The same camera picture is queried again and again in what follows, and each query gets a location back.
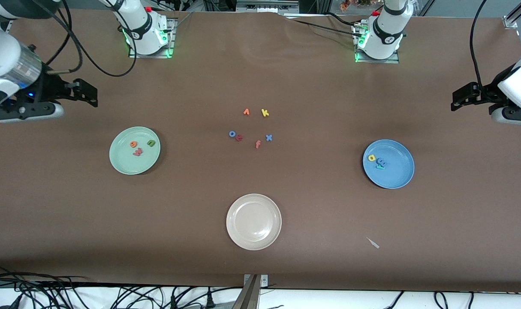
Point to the orange dried flowers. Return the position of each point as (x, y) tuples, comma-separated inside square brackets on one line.
[(345, 5)]

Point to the blue foam letter m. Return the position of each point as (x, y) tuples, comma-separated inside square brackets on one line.
[(381, 162)]

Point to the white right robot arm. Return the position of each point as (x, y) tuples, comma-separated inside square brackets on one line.
[(3, 56)]

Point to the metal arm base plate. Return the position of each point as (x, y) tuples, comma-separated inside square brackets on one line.
[(378, 61), (151, 56)]

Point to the blue plate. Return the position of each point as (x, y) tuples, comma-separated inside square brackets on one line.
[(397, 171)]

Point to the grey metal stand bar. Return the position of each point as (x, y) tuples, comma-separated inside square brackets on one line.
[(248, 298)]

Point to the beige plate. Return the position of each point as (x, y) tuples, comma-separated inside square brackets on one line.
[(254, 222)]

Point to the metal table edge bracket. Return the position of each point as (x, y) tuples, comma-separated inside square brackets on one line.
[(264, 281)]

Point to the pink foam letter w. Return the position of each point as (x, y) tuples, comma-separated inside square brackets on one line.
[(137, 152)]

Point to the green plate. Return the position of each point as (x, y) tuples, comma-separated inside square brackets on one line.
[(127, 165)]

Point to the black power plug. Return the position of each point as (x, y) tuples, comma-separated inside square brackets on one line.
[(209, 300), (173, 302)]

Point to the brown paper table cover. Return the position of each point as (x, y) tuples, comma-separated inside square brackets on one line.
[(260, 77)]

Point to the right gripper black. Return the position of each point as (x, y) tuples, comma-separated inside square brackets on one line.
[(51, 87)]

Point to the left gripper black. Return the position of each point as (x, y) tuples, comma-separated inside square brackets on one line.
[(487, 91)]

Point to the white tape scrap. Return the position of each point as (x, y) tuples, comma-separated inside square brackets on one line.
[(373, 243)]

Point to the aluminium extrusion corner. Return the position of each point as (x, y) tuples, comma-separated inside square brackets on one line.
[(510, 21)]

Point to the aluminium frame piece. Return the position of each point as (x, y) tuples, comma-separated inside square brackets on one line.
[(264, 6)]

